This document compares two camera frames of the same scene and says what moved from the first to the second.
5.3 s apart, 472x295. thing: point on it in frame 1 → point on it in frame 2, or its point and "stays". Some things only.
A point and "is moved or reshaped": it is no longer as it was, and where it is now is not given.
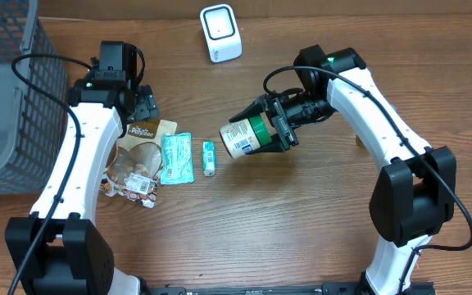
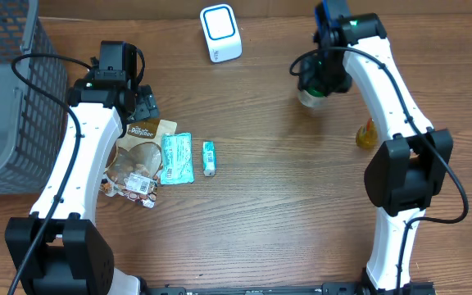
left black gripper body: [147, 105] stays
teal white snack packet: [177, 161] stays
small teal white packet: [209, 160] stays
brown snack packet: [133, 162] stays
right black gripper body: [297, 111] → [326, 75]
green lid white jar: [244, 137] is moved or reshaped
